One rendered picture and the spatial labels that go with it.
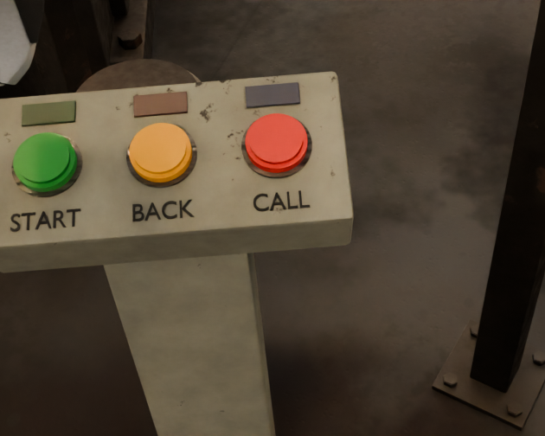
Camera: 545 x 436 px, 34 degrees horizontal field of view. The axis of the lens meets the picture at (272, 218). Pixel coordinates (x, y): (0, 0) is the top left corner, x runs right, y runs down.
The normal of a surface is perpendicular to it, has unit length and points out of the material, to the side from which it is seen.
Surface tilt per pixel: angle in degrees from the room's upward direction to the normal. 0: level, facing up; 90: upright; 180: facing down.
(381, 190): 0
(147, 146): 20
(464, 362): 0
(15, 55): 110
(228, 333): 90
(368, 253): 0
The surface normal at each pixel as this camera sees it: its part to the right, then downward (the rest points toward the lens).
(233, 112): -0.04, -0.38
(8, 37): 0.09, 0.92
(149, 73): -0.06, -0.67
